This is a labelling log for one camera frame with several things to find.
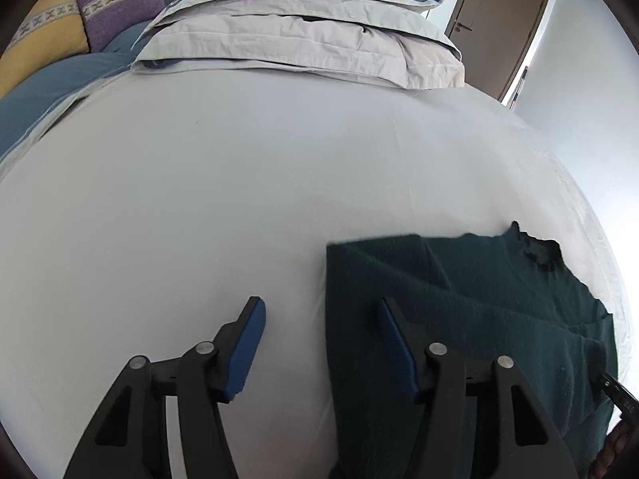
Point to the person's right hand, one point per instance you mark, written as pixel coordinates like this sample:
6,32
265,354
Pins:
616,446

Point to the yellow cushion with patterned band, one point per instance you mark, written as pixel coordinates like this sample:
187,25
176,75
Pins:
45,45

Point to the dark green knitted sweater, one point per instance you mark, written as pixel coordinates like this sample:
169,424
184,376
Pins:
474,299

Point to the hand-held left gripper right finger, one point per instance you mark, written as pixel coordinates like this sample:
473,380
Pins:
399,352

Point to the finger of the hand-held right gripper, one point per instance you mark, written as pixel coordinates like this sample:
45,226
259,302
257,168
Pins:
613,389

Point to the bed with white sheet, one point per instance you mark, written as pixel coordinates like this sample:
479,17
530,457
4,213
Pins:
224,184

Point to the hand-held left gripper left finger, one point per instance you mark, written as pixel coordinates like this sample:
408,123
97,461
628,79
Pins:
244,347

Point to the brown door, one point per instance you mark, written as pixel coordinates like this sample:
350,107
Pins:
494,25

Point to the blue duvet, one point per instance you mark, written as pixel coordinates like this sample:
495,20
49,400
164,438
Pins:
50,95

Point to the purple cushion with patterned band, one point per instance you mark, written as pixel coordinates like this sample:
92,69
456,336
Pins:
120,10

